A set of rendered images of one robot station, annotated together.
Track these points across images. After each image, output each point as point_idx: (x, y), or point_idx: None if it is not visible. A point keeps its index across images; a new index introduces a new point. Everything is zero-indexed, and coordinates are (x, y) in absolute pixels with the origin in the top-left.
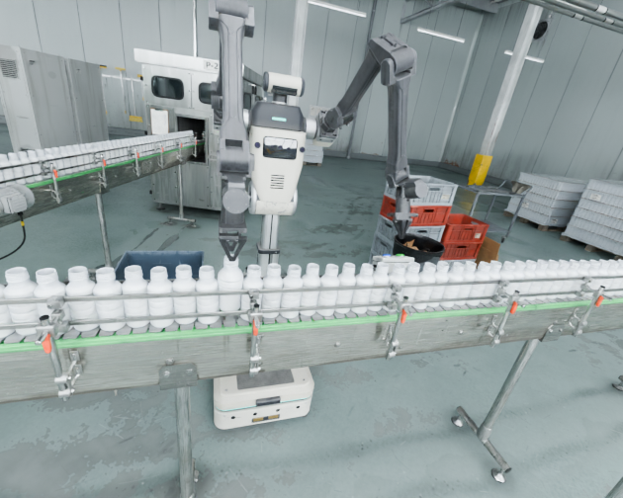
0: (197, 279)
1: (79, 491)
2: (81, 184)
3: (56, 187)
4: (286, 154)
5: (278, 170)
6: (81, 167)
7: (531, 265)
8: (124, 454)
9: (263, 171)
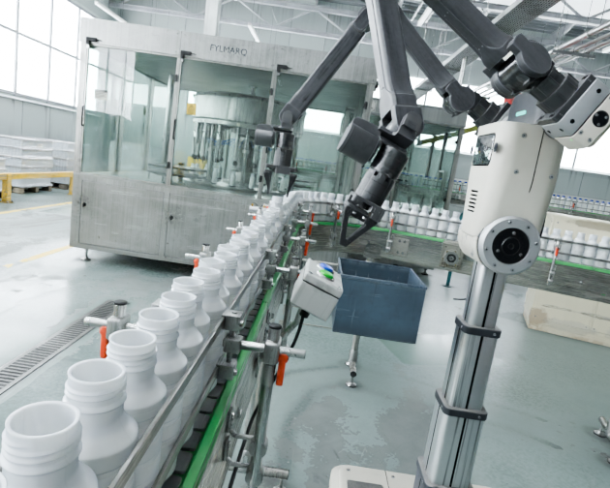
0: (287, 220)
1: (295, 432)
2: (605, 284)
3: (552, 266)
4: (484, 158)
5: (476, 183)
6: None
7: (151, 313)
8: (321, 452)
9: (469, 185)
